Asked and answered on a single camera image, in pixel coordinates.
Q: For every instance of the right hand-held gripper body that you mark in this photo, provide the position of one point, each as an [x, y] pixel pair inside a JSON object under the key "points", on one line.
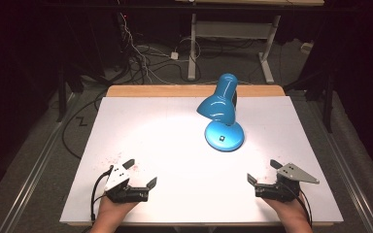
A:
{"points": [[293, 173]]}

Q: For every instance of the blue desk lamp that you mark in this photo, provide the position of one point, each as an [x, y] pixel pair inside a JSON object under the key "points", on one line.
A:
{"points": [[221, 106]]}

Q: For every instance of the black metal stand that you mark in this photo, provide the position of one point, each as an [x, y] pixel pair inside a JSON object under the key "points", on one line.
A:
{"points": [[61, 97]]}

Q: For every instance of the white metal desk frame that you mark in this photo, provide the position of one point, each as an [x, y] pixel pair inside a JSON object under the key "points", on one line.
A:
{"points": [[233, 29]]}

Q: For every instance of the white power adapter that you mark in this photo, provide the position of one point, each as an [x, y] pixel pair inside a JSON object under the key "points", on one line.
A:
{"points": [[174, 55]]}

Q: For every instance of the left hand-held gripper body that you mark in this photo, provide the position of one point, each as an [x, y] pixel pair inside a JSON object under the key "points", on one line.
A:
{"points": [[118, 178]]}

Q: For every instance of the metal floor rail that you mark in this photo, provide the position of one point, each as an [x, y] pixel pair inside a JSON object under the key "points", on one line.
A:
{"points": [[346, 168], [35, 168]]}

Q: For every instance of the person's right hand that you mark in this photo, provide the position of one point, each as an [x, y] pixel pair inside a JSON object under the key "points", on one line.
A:
{"points": [[289, 210]]}

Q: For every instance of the white sheet table cover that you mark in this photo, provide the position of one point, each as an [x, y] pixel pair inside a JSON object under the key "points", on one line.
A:
{"points": [[162, 145]]}

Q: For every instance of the person's left hand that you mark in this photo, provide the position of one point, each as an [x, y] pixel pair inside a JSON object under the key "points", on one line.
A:
{"points": [[111, 210]]}

